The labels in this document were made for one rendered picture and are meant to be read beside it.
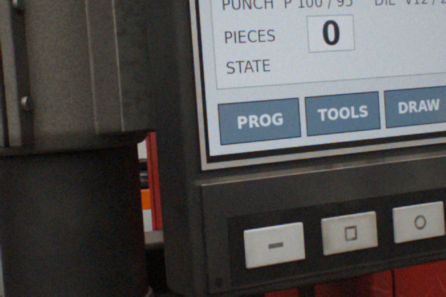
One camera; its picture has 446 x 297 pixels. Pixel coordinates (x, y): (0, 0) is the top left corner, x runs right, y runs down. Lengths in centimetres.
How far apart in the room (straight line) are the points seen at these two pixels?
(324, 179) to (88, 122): 16
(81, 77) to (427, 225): 23
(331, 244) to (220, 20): 14
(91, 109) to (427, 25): 22
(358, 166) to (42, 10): 22
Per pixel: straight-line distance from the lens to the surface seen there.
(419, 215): 54
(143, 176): 280
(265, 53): 48
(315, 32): 50
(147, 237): 90
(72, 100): 55
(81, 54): 56
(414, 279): 98
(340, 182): 51
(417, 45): 54
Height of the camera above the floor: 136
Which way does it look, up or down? 3 degrees down
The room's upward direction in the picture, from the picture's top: 4 degrees counter-clockwise
